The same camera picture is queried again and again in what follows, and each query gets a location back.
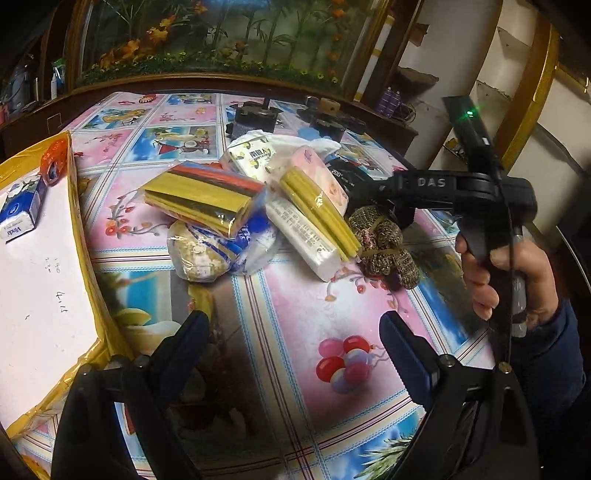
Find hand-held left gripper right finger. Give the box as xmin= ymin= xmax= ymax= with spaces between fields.
xmin=379 ymin=310 xmax=541 ymax=480

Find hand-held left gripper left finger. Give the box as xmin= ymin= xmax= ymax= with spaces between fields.
xmin=51 ymin=310 xmax=211 ymax=480

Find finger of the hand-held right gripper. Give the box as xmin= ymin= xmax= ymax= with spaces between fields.
xmin=390 ymin=205 xmax=416 ymax=229
xmin=353 ymin=178 xmax=399 ymax=206

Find black snack packet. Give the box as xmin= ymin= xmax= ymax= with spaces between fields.
xmin=323 ymin=154 xmax=384 ymax=204

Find brown knitted gloves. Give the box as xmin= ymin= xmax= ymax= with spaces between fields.
xmin=346 ymin=205 xmax=421 ymax=291

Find pink tissue pack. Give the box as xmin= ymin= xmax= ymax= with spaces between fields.
xmin=291 ymin=145 xmax=349 ymax=217

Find yellow candle bundle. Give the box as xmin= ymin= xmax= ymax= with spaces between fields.
xmin=279 ymin=166 xmax=363 ymax=261

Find white cloth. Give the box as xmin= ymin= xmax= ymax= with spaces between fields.
xmin=259 ymin=131 xmax=342 ymax=176

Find long white pack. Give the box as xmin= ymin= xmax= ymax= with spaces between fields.
xmin=265 ymin=196 xmax=342 ymax=282

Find blue white plastic-wrapped bundle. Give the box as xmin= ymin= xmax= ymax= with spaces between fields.
xmin=166 ymin=203 xmax=278 ymax=282

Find lemon print tissue pack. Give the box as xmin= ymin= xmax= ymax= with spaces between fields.
xmin=219 ymin=134 xmax=296 ymax=185

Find golden cardboard box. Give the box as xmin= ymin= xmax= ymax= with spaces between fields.
xmin=0 ymin=130 xmax=139 ymax=480

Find striped sponge cloth pack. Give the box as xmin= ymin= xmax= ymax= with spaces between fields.
xmin=141 ymin=159 xmax=269 ymax=238

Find blue tissue pack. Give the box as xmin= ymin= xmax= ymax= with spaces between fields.
xmin=0 ymin=175 xmax=47 ymax=244

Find orange plastic bag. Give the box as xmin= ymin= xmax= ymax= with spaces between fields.
xmin=39 ymin=138 xmax=71 ymax=185

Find person's right forearm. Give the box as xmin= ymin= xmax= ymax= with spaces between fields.
xmin=505 ymin=298 xmax=587 ymax=435

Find person's right hand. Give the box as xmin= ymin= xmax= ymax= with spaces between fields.
xmin=456 ymin=233 xmax=561 ymax=330

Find black motor with wooden pulley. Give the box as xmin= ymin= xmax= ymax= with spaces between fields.
xmin=298 ymin=98 xmax=352 ymax=141

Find printed tablecloth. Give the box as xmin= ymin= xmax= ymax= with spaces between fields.
xmin=9 ymin=90 xmax=509 ymax=480

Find white paper roll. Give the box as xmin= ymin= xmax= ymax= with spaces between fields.
xmin=358 ymin=14 xmax=396 ymax=102

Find black electric motor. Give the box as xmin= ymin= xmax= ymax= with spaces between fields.
xmin=228 ymin=92 xmax=283 ymax=139

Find glass flower display cabinet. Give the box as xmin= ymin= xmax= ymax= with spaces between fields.
xmin=69 ymin=0 xmax=393 ymax=100

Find green spray bottle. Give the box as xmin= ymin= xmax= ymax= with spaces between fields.
xmin=52 ymin=59 xmax=68 ymax=95

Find blue thermos jug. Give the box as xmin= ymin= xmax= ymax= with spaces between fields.
xmin=2 ymin=54 xmax=40 ymax=114

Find golden curved frame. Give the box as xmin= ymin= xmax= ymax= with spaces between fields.
xmin=494 ymin=21 xmax=591 ymax=160

